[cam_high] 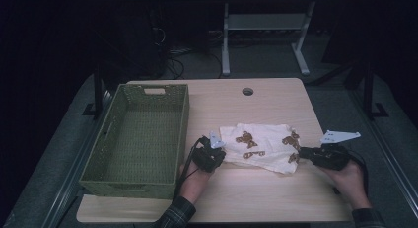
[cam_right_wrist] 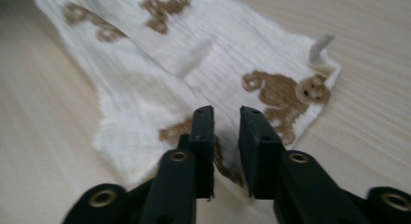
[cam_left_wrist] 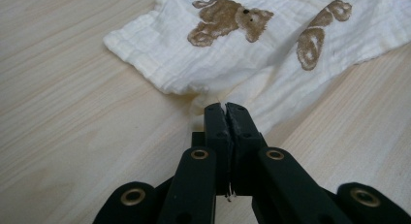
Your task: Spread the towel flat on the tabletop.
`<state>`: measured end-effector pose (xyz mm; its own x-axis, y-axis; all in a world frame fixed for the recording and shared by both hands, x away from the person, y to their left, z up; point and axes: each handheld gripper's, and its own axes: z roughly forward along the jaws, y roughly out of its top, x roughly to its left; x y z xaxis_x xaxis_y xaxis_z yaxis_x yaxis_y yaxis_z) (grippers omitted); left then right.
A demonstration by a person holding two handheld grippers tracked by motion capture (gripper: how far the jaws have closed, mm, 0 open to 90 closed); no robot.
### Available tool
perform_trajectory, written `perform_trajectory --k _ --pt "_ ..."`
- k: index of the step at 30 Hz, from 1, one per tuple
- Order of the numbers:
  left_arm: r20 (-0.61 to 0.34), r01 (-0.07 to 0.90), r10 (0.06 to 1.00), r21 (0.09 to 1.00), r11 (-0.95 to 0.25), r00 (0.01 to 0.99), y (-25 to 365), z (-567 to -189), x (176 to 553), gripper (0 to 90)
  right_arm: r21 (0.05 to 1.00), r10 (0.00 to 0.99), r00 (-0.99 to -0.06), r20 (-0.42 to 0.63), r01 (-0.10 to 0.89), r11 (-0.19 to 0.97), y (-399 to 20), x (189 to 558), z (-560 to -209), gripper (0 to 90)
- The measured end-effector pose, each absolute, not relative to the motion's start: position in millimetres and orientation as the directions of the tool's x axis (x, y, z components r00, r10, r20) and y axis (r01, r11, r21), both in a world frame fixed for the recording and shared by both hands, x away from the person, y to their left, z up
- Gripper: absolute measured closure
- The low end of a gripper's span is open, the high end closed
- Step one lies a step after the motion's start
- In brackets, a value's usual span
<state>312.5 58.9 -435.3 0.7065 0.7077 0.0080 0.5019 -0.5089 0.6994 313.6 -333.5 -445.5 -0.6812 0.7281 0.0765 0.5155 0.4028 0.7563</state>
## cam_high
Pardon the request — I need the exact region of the dark equipment stand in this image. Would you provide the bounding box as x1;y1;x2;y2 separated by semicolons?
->
144;4;171;78

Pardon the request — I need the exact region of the black floor cable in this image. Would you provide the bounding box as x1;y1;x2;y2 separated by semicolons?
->
166;56;185;79

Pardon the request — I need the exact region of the person's right hand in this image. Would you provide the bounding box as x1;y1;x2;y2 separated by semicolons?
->
319;160;373;211

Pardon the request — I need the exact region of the person's left hand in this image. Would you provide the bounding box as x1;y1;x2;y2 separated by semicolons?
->
178;162;215;204

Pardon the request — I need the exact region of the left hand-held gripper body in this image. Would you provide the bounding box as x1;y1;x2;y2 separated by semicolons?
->
191;130;227;173

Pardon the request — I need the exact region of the aluminium floor rail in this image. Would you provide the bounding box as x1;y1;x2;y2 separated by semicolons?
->
40;89;112;228
348;88;418;219

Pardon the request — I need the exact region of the white cloth with brown print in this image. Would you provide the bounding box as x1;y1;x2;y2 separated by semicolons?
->
219;122;302;175

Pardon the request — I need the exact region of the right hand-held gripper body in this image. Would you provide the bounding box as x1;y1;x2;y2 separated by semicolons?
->
310;129;362;172

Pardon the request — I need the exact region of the green woven basket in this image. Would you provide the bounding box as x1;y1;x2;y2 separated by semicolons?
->
78;83;191;200

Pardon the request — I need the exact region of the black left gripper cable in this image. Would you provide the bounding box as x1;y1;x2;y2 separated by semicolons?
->
173;137;205;200

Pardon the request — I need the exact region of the white metal desk frame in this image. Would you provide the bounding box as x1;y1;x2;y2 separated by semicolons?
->
209;0;363;77

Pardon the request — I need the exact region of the black metal stand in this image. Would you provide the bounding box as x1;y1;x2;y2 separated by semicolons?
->
83;64;107;118
363;61;389;120

